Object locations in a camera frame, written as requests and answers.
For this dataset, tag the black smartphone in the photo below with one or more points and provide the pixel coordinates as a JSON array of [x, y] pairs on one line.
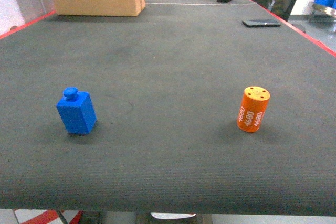
[[256, 23]]

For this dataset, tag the orange cylinder cap 4680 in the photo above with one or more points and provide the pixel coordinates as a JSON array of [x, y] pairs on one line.
[[252, 109]]

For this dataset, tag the blue block part with knob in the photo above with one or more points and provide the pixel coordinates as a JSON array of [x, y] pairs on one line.
[[76, 111]]

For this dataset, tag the dark grey table mat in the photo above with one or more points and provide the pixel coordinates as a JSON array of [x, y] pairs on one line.
[[166, 87]]

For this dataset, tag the steel shelf rack with bins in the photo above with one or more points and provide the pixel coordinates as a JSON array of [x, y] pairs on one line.
[[321, 9]]

